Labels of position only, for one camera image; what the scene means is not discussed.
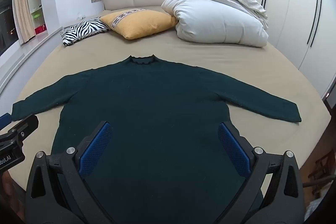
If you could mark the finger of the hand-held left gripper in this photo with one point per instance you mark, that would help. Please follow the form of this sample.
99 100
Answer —
4 121
26 125

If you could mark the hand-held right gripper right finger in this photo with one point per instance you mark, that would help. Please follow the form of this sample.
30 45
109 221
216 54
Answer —
233 148

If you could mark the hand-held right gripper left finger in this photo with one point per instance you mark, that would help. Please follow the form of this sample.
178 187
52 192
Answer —
95 148

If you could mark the dark green sweater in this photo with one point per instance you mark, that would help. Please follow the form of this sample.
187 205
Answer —
157 113

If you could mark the white window sill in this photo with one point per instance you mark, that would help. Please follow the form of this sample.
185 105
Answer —
29 53

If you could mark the wooden chair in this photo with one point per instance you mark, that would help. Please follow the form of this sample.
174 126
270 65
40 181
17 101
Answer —
323 169

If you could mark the red box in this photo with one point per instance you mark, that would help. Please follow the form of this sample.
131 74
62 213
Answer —
40 29

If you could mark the dark window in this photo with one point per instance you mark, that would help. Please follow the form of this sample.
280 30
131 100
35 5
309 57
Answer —
6 16

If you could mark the green container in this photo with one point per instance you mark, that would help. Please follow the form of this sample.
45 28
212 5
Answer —
37 18

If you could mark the bed with beige sheet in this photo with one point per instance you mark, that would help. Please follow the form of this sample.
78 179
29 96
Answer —
183 50

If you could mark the zebra print pillow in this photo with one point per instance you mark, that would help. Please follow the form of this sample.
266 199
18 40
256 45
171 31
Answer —
81 29

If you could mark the beige curtain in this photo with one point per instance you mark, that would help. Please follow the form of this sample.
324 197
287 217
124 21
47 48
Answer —
22 3

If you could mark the white duvet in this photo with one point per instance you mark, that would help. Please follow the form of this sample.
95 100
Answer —
210 23

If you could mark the yellow pillow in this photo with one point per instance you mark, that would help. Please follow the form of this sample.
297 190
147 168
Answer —
141 24

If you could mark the white wardrobe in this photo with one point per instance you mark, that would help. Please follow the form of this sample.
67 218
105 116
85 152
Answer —
288 16

